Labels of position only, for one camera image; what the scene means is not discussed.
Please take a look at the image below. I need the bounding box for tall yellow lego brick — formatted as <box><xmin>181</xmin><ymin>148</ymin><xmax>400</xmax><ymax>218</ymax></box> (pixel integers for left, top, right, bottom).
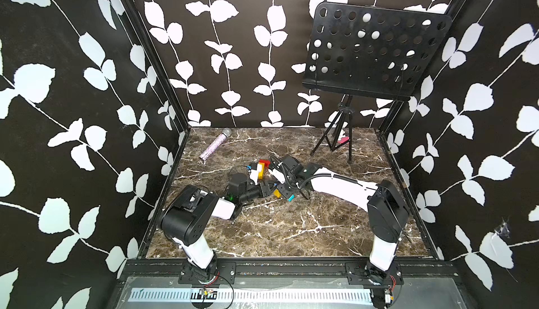
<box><xmin>257</xmin><ymin>162</ymin><xmax>266</xmax><ymax>180</ymax></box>

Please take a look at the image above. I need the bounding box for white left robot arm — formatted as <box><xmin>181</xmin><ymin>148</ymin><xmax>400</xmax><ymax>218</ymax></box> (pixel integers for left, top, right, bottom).
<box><xmin>158</xmin><ymin>181</ymin><xmax>277</xmax><ymax>274</ymax></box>

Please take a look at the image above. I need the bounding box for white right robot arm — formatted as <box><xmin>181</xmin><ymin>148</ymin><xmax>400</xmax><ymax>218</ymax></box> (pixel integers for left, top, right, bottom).
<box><xmin>269</xmin><ymin>164</ymin><xmax>409</xmax><ymax>273</ymax></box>

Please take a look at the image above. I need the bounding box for black perforated music stand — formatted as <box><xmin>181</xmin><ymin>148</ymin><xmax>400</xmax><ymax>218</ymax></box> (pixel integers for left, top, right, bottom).
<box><xmin>302</xmin><ymin>2</ymin><xmax>453</xmax><ymax>150</ymax></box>

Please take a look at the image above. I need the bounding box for long red lego brick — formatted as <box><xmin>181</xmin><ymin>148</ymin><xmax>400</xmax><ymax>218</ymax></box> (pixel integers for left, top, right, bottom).
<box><xmin>258</xmin><ymin>160</ymin><xmax>271</xmax><ymax>167</ymax></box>

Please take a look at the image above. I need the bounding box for white perforated strip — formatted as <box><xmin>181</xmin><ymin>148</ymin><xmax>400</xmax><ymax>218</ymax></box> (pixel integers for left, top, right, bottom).
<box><xmin>127</xmin><ymin>288</ymin><xmax>373</xmax><ymax>306</ymax></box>

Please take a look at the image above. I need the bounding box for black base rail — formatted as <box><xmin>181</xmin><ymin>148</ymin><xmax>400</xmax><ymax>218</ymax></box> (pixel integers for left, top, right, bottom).
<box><xmin>120</xmin><ymin>257</ymin><xmax>458</xmax><ymax>287</ymax></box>

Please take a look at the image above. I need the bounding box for pink object behind stand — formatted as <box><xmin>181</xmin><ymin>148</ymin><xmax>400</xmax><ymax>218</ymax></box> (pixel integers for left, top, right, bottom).
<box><xmin>338</xmin><ymin>136</ymin><xmax>350</xmax><ymax>144</ymax></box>

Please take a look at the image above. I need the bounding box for purple rhinestone microphone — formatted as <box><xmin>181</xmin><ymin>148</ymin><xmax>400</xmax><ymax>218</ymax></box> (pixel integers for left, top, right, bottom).
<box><xmin>199</xmin><ymin>128</ymin><xmax>232</xmax><ymax>163</ymax></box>

